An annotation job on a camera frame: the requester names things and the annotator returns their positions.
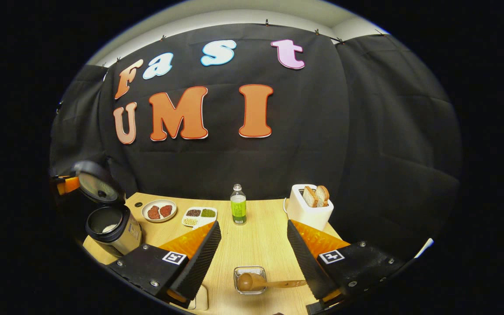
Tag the white toaster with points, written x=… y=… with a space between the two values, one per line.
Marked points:
x=306 y=214

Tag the toasted bread slice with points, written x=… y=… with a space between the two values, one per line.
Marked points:
x=323 y=194
x=309 y=196

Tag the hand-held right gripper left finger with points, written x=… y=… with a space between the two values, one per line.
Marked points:
x=199 y=267

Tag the green mung beans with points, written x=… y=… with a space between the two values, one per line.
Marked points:
x=208 y=213

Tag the clear chopstick holder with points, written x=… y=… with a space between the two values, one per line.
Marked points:
x=239 y=273

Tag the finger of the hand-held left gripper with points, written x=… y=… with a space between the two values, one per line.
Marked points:
x=68 y=184

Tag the cream coloured container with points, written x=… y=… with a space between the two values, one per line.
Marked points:
x=199 y=298

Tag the dark red beans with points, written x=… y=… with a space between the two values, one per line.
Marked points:
x=193 y=213

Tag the wooden spoon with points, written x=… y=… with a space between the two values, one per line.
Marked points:
x=247 y=282

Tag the white divided dish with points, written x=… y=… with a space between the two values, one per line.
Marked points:
x=199 y=218

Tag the round white plate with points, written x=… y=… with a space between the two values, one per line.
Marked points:
x=159 y=203

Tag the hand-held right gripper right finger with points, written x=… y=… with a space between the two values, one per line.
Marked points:
x=309 y=267

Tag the red meat piece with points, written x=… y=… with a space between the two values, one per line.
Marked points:
x=153 y=212
x=166 y=210

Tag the green label bottle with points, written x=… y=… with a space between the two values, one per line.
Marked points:
x=238 y=210

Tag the black rice cooker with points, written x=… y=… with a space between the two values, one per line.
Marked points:
x=120 y=238

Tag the black backdrop cloth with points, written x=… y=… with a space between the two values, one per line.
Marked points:
x=365 y=144

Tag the white rice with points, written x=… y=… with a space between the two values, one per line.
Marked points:
x=110 y=228

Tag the yellow soybeans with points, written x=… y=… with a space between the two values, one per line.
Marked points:
x=190 y=222

